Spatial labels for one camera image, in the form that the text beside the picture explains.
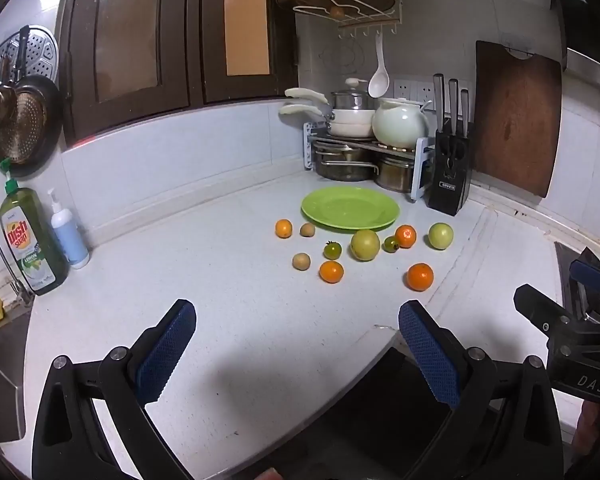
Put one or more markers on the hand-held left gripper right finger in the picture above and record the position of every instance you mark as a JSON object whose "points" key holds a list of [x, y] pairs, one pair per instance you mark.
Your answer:
{"points": [[430, 355]]}

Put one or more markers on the green plate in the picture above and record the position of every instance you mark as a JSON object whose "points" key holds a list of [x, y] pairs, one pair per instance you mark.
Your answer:
{"points": [[347, 207]]}

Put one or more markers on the white ladle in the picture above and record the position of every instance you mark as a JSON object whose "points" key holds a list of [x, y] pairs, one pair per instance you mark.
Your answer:
{"points": [[379, 85]]}

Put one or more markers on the black knife block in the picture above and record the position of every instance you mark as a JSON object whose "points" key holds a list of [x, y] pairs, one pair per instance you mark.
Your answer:
{"points": [[445, 190]]}

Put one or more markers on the steel pot with lid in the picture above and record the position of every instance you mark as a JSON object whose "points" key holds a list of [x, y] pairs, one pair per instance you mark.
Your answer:
{"points": [[347, 100]]}

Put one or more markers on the round steel steamer plate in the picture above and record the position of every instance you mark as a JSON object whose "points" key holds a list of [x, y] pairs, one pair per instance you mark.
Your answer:
{"points": [[40, 50]]}

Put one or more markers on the wooden bead trivet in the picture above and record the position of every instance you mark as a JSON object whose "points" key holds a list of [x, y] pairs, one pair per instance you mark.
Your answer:
{"points": [[397, 149]]}

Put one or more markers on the steel faucet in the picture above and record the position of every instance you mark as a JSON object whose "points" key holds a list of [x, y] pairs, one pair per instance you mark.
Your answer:
{"points": [[2, 255]]}

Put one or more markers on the steel sink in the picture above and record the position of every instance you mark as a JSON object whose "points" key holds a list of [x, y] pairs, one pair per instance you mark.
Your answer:
{"points": [[0, 360]]}

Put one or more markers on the black scissors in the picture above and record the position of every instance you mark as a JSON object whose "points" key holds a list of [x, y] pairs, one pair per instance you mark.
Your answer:
{"points": [[452, 152]]}

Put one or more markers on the green apple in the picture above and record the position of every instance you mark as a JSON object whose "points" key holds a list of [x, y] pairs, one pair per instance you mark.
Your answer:
{"points": [[440, 235], [365, 244]]}

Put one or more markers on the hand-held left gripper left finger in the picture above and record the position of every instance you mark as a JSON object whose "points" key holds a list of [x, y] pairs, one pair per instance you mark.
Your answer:
{"points": [[165, 355]]}

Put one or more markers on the grey shelf rack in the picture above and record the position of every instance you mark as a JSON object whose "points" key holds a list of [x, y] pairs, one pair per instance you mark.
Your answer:
{"points": [[420, 170]]}

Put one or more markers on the white ceramic pot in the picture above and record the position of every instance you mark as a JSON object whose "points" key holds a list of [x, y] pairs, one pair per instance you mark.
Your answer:
{"points": [[400, 125]]}

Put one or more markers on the green dish soap bottle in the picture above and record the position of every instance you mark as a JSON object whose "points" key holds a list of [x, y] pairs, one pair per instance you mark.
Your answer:
{"points": [[35, 250]]}

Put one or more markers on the small green tomato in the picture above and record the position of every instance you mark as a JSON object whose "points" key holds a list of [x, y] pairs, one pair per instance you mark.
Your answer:
{"points": [[391, 244], [332, 249]]}

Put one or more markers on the wide steel pot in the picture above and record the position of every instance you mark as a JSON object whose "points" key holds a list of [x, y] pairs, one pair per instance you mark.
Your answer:
{"points": [[342, 165]]}

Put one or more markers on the brown kiwi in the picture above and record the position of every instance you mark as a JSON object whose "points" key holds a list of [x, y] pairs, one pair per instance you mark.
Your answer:
{"points": [[307, 230], [301, 261]]}

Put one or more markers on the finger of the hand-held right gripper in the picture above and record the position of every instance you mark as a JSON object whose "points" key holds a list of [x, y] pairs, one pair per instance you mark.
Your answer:
{"points": [[540, 307], [592, 275]]}

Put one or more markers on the black frying pan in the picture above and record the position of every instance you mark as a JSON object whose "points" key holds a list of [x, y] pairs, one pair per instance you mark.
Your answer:
{"points": [[52, 125]]}

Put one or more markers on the white wall socket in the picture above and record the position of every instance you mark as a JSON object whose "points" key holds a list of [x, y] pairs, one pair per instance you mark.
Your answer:
{"points": [[425, 91], [404, 89]]}

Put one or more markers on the white pump bottle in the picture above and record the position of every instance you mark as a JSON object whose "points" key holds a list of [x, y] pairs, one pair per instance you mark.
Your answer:
{"points": [[70, 240]]}

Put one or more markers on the small orange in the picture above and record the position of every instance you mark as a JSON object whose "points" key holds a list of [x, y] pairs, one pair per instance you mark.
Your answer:
{"points": [[283, 228]]}

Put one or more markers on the dark brown glass panel door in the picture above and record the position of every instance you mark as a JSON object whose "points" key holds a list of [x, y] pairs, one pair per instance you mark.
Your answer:
{"points": [[80, 60], [210, 35]]}

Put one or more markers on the brown wooden cutting board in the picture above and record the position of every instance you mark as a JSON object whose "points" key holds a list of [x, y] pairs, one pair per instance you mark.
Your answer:
{"points": [[515, 120]]}

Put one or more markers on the large orange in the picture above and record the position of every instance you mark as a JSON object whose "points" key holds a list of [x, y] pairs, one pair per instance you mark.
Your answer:
{"points": [[420, 277]]}

